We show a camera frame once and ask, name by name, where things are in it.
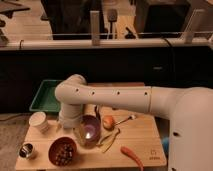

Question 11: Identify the dark red grape bunch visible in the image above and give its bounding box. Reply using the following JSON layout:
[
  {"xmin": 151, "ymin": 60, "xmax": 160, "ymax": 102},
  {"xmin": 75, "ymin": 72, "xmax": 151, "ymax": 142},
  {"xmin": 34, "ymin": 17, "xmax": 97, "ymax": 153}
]
[{"xmin": 55, "ymin": 144, "xmax": 74, "ymax": 166}]

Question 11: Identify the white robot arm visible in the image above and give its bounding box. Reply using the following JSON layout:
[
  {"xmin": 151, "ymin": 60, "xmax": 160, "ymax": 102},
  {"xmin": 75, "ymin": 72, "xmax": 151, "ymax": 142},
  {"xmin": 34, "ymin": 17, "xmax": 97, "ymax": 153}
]
[{"xmin": 55, "ymin": 74, "xmax": 213, "ymax": 171}]

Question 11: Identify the purple bowl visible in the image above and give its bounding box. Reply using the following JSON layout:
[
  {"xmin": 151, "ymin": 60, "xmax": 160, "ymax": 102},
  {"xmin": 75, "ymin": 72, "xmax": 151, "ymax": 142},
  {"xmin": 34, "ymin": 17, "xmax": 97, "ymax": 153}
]
[{"xmin": 74, "ymin": 115, "xmax": 101, "ymax": 148}]

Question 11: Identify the red bowl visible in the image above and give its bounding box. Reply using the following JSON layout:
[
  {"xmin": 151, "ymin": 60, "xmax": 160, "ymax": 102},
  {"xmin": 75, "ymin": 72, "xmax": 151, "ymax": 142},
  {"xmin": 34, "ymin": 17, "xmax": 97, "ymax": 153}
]
[{"xmin": 48, "ymin": 137, "xmax": 77, "ymax": 166}]

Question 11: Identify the red yellow apple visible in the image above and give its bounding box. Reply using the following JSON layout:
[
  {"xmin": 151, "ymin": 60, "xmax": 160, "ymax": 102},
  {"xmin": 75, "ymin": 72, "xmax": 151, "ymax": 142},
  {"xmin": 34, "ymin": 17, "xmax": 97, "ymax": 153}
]
[{"xmin": 102, "ymin": 115, "xmax": 115, "ymax": 130}]

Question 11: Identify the white tipped brush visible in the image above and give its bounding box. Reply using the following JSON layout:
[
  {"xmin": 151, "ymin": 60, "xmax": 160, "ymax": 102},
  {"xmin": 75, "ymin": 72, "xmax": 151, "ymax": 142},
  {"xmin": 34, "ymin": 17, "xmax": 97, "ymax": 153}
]
[{"xmin": 114, "ymin": 115, "xmax": 137, "ymax": 126}]

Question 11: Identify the yellow banana peel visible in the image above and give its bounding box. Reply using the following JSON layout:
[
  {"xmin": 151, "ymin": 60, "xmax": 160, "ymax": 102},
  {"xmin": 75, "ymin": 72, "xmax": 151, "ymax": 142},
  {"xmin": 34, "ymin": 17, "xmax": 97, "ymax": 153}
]
[{"xmin": 97, "ymin": 128, "xmax": 120, "ymax": 153}]

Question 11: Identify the green plastic tray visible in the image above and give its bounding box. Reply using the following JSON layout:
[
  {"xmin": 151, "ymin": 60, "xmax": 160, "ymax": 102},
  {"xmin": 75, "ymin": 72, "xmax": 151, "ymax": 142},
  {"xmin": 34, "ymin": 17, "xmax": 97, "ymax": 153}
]
[{"xmin": 29, "ymin": 80, "xmax": 60, "ymax": 114}]

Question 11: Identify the orange carrot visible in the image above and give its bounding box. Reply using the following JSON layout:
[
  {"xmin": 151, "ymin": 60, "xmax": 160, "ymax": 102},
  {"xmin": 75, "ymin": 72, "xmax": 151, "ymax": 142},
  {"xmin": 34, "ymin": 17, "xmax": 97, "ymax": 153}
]
[{"xmin": 120, "ymin": 146, "xmax": 144, "ymax": 171}]

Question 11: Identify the white paper cup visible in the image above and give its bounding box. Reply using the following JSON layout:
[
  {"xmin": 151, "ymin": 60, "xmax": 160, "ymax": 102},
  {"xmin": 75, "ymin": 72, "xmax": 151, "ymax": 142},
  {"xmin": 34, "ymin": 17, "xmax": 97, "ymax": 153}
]
[{"xmin": 29, "ymin": 112, "xmax": 49, "ymax": 133}]

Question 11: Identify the black office chair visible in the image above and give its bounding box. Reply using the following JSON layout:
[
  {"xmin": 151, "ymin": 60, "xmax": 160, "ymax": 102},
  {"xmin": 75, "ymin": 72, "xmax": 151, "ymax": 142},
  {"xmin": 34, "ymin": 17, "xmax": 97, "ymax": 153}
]
[{"xmin": 41, "ymin": 0, "xmax": 106, "ymax": 40}]

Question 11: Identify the blue object beside table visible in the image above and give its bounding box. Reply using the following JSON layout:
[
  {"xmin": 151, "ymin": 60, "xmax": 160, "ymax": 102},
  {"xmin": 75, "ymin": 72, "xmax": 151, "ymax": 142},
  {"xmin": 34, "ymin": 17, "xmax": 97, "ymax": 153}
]
[{"xmin": 162, "ymin": 137, "xmax": 169, "ymax": 155}]

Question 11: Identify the small metal cup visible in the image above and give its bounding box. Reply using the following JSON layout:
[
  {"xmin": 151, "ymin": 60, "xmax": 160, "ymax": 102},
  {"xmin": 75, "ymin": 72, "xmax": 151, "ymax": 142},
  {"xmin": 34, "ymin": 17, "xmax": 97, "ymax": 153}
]
[{"xmin": 18, "ymin": 143, "xmax": 37, "ymax": 160}]

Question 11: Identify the black handled tool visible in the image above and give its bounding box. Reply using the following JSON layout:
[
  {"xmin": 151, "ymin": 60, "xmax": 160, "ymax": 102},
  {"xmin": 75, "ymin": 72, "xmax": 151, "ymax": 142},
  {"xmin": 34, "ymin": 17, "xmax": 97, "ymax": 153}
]
[{"xmin": 95, "ymin": 106, "xmax": 100, "ymax": 120}]

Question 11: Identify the white post left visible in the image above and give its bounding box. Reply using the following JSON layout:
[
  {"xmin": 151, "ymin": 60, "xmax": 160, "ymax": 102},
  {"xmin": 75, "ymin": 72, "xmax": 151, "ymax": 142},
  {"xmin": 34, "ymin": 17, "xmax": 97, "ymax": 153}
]
[{"xmin": 90, "ymin": 11, "xmax": 100, "ymax": 46}]

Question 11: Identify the white post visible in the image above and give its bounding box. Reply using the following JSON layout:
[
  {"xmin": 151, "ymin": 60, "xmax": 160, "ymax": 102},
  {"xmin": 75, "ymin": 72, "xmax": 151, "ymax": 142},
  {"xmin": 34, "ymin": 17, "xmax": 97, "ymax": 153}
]
[
  {"xmin": 90, "ymin": 11, "xmax": 100, "ymax": 46},
  {"xmin": 181, "ymin": 9, "xmax": 205, "ymax": 44}
]

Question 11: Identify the black hanging cable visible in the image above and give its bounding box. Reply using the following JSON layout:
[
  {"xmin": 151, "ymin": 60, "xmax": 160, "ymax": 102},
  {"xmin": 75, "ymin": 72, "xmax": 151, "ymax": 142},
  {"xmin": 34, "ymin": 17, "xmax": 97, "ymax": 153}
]
[{"xmin": 159, "ymin": 35, "xmax": 179, "ymax": 89}]

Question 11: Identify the white post right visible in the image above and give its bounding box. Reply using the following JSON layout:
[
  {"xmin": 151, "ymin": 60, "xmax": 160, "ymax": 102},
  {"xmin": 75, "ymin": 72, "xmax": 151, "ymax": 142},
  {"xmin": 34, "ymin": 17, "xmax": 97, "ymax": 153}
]
[{"xmin": 181, "ymin": 9, "xmax": 205, "ymax": 44}]

